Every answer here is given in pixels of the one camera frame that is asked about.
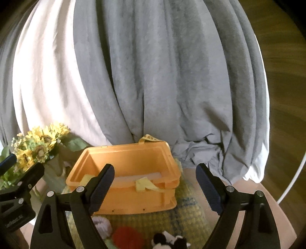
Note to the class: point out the grey curtain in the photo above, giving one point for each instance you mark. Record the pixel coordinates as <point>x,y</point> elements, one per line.
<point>167,83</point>

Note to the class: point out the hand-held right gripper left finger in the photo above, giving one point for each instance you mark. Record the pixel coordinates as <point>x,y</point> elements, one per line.
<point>102,189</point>

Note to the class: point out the artificial sunflower bouquet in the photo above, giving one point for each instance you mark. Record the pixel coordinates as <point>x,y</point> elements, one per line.
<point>38,146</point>

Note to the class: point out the yellow tape strip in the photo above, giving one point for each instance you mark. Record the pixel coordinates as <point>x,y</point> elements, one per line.
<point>149,138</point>
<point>87,179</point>
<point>145,184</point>

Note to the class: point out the black and white plush toy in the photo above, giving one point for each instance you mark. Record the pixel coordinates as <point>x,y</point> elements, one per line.
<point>167,240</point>

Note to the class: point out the red fluffy ball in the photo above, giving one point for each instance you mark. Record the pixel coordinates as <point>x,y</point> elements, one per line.
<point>128,238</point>

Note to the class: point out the yellow-green plaid mat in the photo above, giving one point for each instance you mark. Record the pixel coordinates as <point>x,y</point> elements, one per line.
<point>172,222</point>

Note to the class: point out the pale purple scrunchie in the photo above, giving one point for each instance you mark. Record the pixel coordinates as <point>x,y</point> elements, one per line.
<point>103,225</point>

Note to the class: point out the orange plastic box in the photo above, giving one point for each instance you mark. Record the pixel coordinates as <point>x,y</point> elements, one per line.
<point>133,201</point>

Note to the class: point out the grey-green vase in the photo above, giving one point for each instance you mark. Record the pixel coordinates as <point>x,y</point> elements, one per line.
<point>56,167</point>

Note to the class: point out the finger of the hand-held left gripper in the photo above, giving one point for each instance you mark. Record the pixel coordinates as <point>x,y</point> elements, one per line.
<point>8,162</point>
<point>31,174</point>

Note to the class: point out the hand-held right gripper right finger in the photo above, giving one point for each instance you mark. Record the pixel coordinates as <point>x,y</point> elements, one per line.
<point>210,191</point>

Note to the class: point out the white curtain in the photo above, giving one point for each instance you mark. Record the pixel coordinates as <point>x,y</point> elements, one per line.
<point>55,83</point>

